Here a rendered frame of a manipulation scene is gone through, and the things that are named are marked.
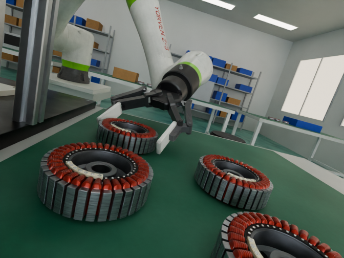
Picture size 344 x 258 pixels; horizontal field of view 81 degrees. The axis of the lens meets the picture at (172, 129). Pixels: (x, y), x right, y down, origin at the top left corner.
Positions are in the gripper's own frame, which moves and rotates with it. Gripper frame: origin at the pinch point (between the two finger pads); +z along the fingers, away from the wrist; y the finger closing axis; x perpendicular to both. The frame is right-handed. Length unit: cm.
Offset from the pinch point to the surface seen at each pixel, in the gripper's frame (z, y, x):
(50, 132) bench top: 8.5, 10.4, 2.0
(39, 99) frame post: 8.5, 9.2, 9.2
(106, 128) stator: 4.4, 1.4, 3.7
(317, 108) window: -531, -175, -248
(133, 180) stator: 14.3, -11.6, 10.0
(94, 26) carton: -450, 458, -134
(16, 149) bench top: 15.4, 6.4, 6.0
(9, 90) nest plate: 4.5, 26.7, 3.6
